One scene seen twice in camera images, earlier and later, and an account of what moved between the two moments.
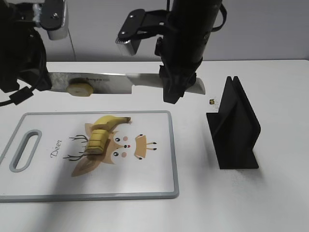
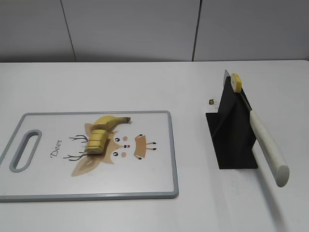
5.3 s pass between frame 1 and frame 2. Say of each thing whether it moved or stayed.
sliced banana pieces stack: stayed
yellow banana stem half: stayed
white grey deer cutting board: stayed
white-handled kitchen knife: moved
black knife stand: stayed
